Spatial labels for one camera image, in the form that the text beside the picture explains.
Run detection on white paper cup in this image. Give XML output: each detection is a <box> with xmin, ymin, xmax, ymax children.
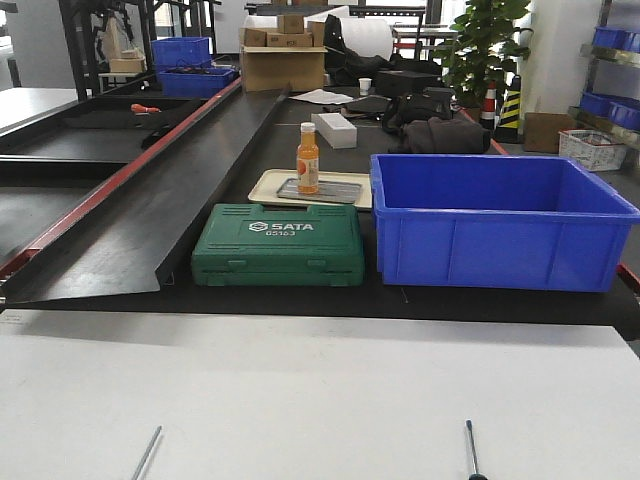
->
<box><xmin>358</xmin><ymin>77</ymin><xmax>372</xmax><ymax>96</ymax></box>

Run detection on small grey metal tray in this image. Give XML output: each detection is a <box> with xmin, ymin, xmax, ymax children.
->
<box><xmin>276</xmin><ymin>178</ymin><xmax>362</xmax><ymax>204</ymax></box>

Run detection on dark grey cloth bundle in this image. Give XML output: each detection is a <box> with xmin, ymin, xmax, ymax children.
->
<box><xmin>389</xmin><ymin>117</ymin><xmax>492</xmax><ymax>154</ymax></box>

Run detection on green potted plant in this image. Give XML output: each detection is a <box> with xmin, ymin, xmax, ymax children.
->
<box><xmin>434</xmin><ymin>0</ymin><xmax>530</xmax><ymax>108</ymax></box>

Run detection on white rectangular box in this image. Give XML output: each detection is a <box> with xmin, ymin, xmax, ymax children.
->
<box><xmin>311</xmin><ymin>113</ymin><xmax>357</xmax><ymax>149</ymax></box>

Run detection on large open cardboard box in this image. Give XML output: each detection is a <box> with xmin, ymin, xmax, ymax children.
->
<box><xmin>240</xmin><ymin>46</ymin><xmax>326</xmax><ymax>92</ymax></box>

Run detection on orange juice bottle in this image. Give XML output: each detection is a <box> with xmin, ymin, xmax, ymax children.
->
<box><xmin>296</xmin><ymin>122</ymin><xmax>319</xmax><ymax>194</ymax></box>

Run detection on yellow black striped post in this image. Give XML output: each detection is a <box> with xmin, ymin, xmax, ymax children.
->
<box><xmin>494</xmin><ymin>75</ymin><xmax>521</xmax><ymax>144</ymax></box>

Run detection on large blue plastic bin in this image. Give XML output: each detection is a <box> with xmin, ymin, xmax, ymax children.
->
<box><xmin>370</xmin><ymin>154</ymin><xmax>639</xmax><ymax>292</ymax></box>

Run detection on green SATA tool case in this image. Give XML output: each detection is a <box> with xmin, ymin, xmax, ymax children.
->
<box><xmin>191</xmin><ymin>204</ymin><xmax>365</xmax><ymax>287</ymax></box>

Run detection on blue crate on far table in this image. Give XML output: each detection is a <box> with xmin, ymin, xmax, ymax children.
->
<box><xmin>151</xmin><ymin>37</ymin><xmax>239</xmax><ymax>98</ymax></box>

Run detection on screwdriver green black handle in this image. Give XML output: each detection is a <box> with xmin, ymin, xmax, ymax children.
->
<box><xmin>131</xmin><ymin>425</ymin><xmax>163</xmax><ymax>480</ymax></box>
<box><xmin>465</xmin><ymin>419</ymin><xmax>487</xmax><ymax>480</ymax></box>

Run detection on beige plastic tray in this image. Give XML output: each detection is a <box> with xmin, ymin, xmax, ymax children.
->
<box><xmin>248</xmin><ymin>169</ymin><xmax>372</xmax><ymax>211</ymax></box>

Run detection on orange white traffic cone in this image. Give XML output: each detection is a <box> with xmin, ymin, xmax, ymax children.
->
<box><xmin>479</xmin><ymin>80</ymin><xmax>497</xmax><ymax>132</ymax></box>

